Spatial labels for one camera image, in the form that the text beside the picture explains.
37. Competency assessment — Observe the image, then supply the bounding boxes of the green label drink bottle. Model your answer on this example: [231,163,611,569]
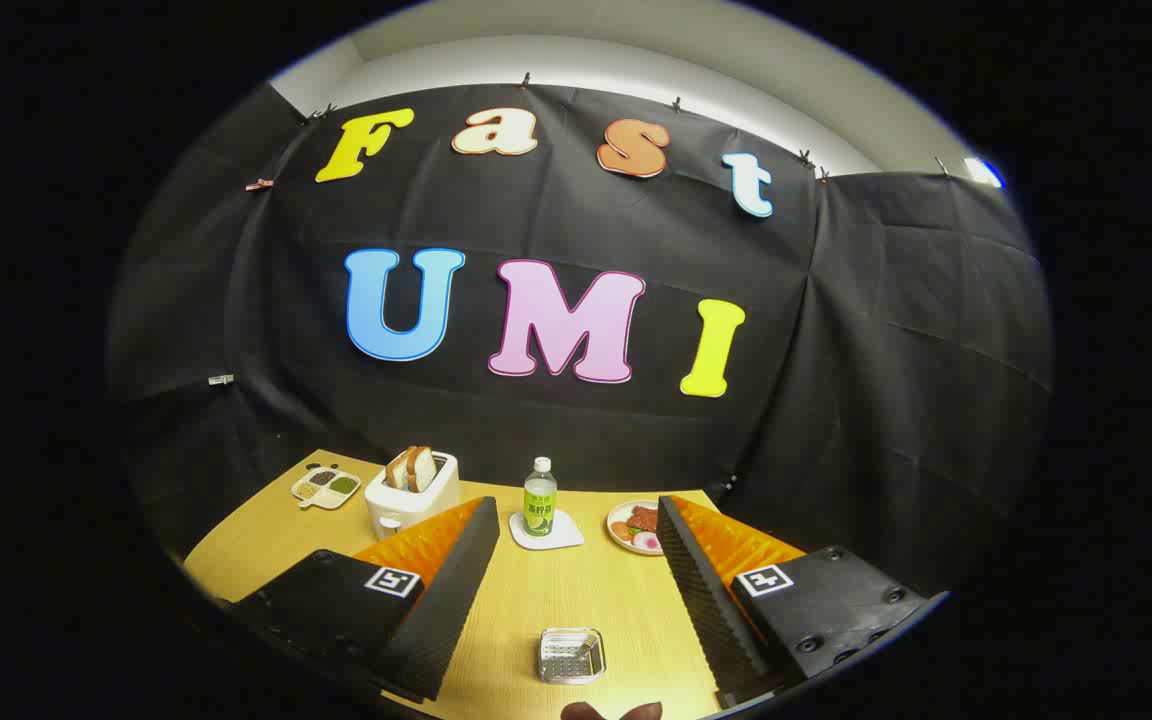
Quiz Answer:
[522,457,558,538]

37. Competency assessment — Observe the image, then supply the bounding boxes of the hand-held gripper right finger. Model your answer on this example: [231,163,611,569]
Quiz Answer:
[656,495,949,711]

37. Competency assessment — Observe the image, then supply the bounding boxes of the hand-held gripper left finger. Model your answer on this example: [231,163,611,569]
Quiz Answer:
[229,497,500,703]

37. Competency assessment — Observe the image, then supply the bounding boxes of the black backdrop cloth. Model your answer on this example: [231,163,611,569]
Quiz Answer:
[106,75,1055,601]

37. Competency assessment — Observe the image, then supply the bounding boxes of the white square coaster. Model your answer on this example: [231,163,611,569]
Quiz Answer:
[509,510,585,551]

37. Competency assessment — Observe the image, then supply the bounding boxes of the white toaster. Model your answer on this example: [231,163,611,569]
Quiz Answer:
[364,452,461,541]

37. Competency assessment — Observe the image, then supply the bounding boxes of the plate with food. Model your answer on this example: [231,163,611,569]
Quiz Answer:
[606,500,667,556]

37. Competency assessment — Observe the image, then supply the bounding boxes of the dark brown object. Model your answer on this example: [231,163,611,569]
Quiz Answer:
[561,701,664,720]

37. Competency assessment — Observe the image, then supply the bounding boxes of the divided white seed dish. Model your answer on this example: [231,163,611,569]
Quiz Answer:
[291,465,362,511]

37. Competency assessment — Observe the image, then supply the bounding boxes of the metal wire basket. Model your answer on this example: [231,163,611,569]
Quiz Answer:
[538,627,607,685]

